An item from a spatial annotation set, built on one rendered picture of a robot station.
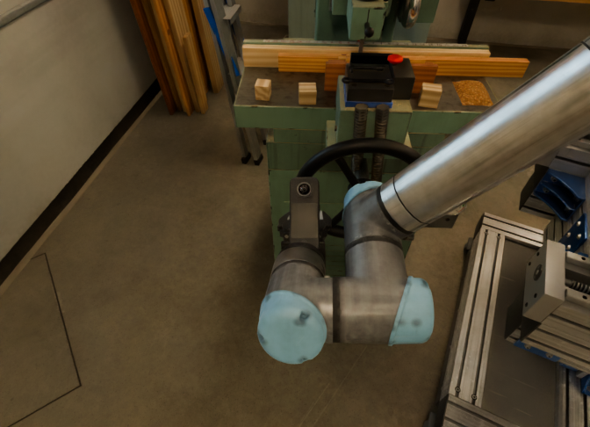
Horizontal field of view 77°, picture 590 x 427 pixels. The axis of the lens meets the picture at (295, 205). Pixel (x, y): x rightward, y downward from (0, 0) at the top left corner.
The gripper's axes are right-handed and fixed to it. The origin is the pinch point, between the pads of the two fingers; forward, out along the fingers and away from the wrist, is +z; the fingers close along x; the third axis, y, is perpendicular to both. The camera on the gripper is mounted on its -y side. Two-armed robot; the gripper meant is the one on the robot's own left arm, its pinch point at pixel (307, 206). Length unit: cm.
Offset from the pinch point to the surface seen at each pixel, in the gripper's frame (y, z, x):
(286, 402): 80, 27, -11
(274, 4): -78, 280, -42
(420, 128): -11.2, 21.1, 24.8
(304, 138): -9.5, 21.7, -1.8
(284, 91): -20.2, 23.0, -6.3
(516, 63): -24, 32, 49
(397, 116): -15.6, 7.8, 17.3
